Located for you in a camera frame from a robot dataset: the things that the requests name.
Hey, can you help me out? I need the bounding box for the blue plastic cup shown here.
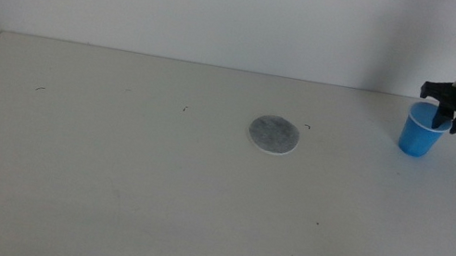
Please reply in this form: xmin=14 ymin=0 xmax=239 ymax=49
xmin=396 ymin=98 xmax=456 ymax=163

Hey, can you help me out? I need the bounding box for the round grey cup mat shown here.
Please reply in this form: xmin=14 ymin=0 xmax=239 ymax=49
xmin=244 ymin=110 xmax=304 ymax=160

